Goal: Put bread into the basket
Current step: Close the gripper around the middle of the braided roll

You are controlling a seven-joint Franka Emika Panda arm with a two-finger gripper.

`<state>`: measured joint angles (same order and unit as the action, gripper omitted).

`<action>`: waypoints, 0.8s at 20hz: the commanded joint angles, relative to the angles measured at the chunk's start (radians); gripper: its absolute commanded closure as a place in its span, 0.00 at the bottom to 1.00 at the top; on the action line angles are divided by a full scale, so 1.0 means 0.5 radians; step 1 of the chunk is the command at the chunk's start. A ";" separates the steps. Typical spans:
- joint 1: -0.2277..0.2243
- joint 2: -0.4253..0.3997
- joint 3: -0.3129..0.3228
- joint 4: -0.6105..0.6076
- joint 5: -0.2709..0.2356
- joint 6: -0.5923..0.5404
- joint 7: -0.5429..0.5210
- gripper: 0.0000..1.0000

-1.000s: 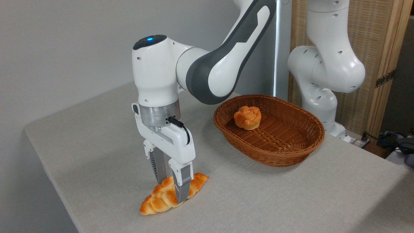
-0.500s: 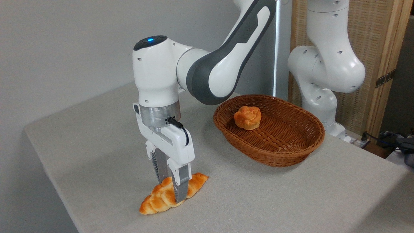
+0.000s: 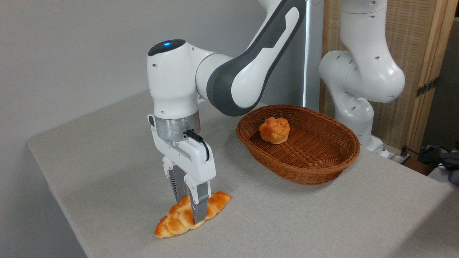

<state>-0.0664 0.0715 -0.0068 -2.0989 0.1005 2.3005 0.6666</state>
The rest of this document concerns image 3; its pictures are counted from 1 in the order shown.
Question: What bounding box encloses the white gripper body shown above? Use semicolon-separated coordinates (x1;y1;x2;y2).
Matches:
147;114;217;182

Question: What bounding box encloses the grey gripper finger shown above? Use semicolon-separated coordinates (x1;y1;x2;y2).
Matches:
162;156;189;204
183;174;212;226

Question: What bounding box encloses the long braided bread loaf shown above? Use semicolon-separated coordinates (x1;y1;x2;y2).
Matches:
154;191;232;239

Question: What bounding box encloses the round orange bread bun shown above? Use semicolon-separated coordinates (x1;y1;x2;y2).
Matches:
259;117;290;145

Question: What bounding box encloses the brown woven wicker basket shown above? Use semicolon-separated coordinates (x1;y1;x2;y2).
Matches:
236;104;361;186

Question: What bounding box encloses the white power strip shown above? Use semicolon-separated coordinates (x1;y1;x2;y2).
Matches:
388;151;410;164

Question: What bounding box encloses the dark metal screen hinge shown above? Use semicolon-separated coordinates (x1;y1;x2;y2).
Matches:
416;77;439;98

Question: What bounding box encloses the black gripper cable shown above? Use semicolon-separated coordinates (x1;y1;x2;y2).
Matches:
185;129;211;162

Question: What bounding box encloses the dark cable bundle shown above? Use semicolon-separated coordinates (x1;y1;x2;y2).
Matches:
400;142;459;186

